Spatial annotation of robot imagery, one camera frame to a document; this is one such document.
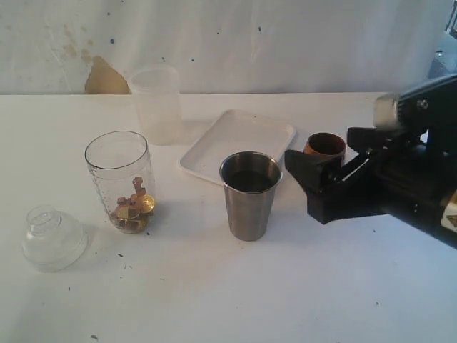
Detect translucent lidded plastic container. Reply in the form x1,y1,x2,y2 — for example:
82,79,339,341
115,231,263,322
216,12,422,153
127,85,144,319
128,64,182,145

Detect clear plastic shaker cup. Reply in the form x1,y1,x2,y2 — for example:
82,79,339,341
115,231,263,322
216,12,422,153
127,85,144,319
84,131,156,225

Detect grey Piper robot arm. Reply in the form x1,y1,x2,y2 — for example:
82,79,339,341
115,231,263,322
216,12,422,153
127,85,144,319
284,127,456,247

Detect stainless steel cup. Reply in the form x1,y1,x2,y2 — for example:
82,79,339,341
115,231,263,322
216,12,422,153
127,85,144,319
219,151,282,242

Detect round wooden bowl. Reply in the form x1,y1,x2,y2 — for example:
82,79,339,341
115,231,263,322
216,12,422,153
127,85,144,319
303,132,347,166

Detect coins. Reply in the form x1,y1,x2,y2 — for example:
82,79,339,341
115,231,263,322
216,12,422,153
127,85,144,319
110,177,156,234

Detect clear dome lid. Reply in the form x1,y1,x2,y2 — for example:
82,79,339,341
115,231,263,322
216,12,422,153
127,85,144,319
21,205,89,272

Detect white rectangular tray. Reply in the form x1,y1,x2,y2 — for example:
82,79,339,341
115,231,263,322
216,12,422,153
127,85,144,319
179,109,296,186

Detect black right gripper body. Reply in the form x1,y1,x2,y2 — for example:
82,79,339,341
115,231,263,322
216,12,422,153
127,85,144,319
306,133,456,225

